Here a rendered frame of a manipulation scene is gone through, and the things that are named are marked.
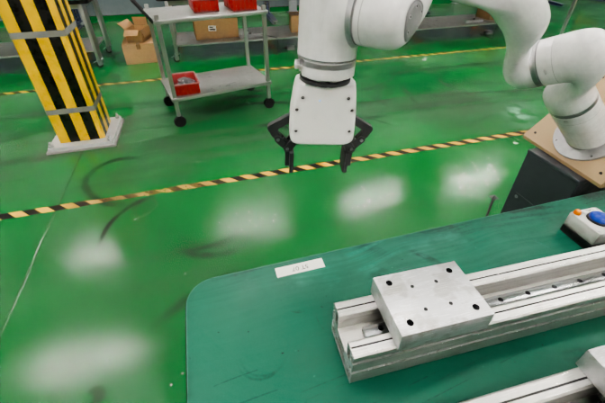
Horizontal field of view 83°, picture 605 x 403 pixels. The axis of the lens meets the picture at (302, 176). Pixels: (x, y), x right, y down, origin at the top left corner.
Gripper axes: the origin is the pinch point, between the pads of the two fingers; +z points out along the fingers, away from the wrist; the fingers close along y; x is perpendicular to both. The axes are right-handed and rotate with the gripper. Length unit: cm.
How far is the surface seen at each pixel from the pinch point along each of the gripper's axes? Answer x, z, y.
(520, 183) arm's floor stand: 45, 37, 82
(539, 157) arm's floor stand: 42, 25, 82
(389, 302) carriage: -16.8, 15.9, 11.1
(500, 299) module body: -13.1, 21.4, 34.4
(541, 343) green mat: -19, 27, 41
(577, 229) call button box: 5, 22, 65
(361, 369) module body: -22.9, 24.5, 6.5
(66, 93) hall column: 201, 69, -157
